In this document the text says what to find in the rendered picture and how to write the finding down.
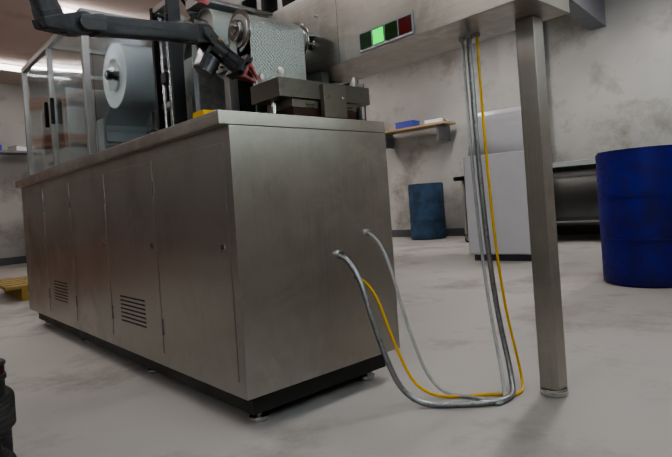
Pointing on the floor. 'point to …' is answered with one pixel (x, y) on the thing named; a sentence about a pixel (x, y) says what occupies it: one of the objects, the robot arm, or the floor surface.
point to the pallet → (17, 287)
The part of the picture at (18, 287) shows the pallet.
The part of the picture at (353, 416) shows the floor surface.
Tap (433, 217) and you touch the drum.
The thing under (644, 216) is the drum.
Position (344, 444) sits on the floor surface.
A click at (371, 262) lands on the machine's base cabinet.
